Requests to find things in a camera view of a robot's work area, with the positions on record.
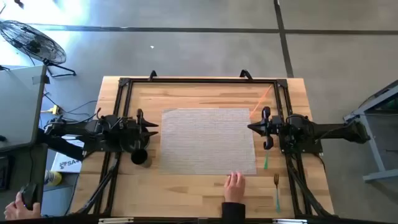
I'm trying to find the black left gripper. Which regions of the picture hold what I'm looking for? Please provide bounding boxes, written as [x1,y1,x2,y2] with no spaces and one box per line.
[123,108,160,154]

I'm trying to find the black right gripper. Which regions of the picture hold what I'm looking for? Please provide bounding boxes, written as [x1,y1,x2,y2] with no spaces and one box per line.
[247,106,284,151]

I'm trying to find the orange straw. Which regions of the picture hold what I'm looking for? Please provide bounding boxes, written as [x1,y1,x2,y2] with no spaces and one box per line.
[249,84,274,118]

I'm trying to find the tall black cup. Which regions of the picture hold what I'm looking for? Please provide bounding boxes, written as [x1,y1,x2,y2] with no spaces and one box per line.
[130,148,149,166]

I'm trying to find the person's forearm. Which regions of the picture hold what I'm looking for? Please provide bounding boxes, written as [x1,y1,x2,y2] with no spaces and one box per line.
[221,201,246,220]

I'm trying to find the grey woven placemat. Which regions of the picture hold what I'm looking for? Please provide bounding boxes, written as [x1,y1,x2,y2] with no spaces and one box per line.
[160,108,257,175]

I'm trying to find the person's hand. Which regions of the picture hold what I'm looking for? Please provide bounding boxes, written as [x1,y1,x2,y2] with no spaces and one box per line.
[223,171,246,203]
[3,191,42,221]

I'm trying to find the white cardboard box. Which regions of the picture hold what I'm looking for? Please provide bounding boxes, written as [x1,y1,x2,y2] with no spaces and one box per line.
[50,151,83,174]

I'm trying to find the silver aluminium extrusion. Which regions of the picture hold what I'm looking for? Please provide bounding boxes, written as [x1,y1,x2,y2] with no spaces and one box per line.
[98,217,134,224]
[272,218,308,224]

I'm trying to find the yellow white shoe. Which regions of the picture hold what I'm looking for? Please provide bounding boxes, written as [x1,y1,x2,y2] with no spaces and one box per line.
[44,170,63,187]

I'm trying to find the grey side table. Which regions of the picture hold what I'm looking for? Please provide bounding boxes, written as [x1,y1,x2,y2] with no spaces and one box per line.
[0,64,47,152]

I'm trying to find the black handheld controller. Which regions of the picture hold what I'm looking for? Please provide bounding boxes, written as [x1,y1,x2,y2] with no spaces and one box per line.
[20,182,40,211]

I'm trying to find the black floor fan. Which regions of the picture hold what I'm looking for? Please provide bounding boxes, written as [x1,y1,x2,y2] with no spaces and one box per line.
[0,20,77,78]

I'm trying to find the black cable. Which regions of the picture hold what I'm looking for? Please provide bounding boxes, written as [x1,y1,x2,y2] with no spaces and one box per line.
[42,91,99,124]

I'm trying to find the black metal table frame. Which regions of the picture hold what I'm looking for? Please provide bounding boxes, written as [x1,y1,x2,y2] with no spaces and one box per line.
[74,76,336,218]

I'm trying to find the gold fork blue handle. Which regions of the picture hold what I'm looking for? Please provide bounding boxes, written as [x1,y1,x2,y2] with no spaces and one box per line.
[273,173,281,214]

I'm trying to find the grey metal table frame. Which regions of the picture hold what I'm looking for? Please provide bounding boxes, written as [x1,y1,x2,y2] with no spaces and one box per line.
[343,79,398,184]

